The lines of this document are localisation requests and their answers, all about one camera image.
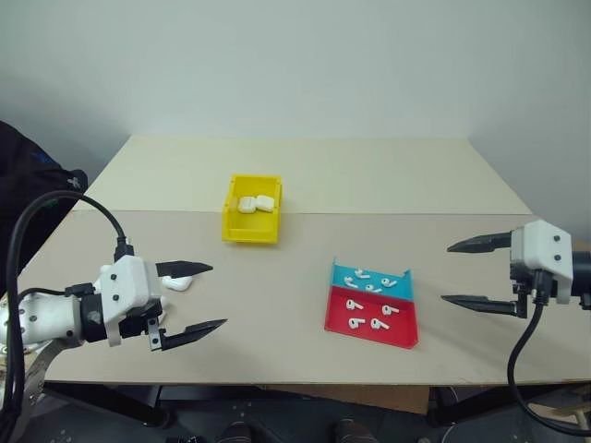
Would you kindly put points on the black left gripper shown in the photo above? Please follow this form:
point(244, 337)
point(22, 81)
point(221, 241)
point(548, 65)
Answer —
point(136, 325)

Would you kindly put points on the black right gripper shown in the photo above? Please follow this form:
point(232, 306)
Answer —
point(524, 282)

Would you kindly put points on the yellow plastic bin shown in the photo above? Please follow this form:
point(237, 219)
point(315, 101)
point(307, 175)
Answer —
point(247, 233)

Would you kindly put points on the white wireless earbud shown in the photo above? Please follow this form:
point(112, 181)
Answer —
point(349, 282)
point(390, 310)
point(355, 323)
point(359, 273)
point(379, 324)
point(373, 288)
point(353, 304)
point(389, 281)

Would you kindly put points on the red and blue tray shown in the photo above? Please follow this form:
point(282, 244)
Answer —
point(369, 332)

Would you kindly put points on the dark brown rounded shape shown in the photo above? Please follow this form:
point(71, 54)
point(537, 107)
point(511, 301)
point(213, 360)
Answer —
point(354, 431)
point(234, 434)

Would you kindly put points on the brown board under table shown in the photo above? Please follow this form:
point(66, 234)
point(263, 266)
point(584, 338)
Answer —
point(351, 397)

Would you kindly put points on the black bag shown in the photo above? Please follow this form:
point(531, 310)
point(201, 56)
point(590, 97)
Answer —
point(32, 184)

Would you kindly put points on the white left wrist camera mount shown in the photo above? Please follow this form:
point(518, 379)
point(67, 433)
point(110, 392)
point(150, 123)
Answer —
point(131, 281)

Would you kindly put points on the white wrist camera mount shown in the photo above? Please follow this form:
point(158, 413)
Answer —
point(131, 281)
point(542, 249)

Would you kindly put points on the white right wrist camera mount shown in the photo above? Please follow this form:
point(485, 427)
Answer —
point(542, 249)

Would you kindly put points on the black table frame leg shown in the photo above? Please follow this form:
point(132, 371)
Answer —
point(485, 403)
point(106, 406)

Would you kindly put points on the light wooden frame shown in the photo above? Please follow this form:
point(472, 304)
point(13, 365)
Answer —
point(563, 408)

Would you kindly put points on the silver robot body bracket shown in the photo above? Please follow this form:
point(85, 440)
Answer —
point(39, 374)

